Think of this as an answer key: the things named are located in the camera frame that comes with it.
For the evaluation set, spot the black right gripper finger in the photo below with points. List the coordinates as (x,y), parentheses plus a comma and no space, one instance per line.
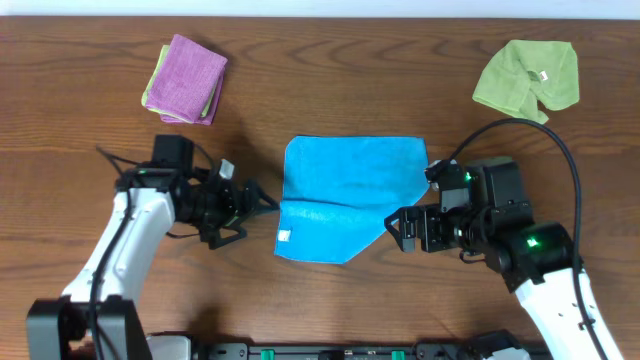
(393,224)
(407,245)

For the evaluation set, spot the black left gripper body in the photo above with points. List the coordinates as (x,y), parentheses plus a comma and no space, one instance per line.
(216,209)

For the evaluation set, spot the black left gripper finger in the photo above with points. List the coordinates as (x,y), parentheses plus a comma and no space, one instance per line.
(220,237)
(255,200)

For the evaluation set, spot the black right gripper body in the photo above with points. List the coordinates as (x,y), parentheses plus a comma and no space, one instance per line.
(440,231)

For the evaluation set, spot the blue microfiber cloth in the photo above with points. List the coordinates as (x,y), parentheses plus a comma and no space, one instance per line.
(337,192)

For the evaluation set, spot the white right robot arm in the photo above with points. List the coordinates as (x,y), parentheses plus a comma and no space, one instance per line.
(483,210)

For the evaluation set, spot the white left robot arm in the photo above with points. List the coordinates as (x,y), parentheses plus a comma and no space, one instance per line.
(101,301)

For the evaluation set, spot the folded purple cloth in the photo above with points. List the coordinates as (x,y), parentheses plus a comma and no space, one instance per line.
(186,84)

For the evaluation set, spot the crumpled green cloth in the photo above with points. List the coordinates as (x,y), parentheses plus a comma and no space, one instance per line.
(527,74)

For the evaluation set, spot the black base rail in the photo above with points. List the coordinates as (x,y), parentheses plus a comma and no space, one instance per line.
(497,345)

